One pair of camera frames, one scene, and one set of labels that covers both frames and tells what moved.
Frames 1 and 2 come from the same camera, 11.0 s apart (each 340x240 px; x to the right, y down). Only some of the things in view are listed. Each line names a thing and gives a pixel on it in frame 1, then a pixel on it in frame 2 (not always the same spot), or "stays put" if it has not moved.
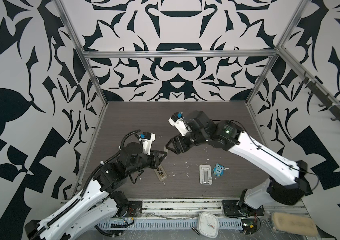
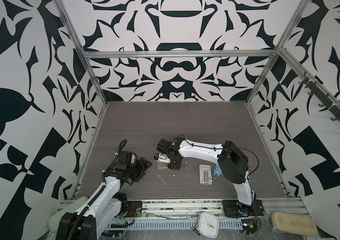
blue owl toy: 218,170 stays put
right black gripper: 176,140 → 174,167
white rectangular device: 205,174 stays put
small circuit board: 249,226 stays put
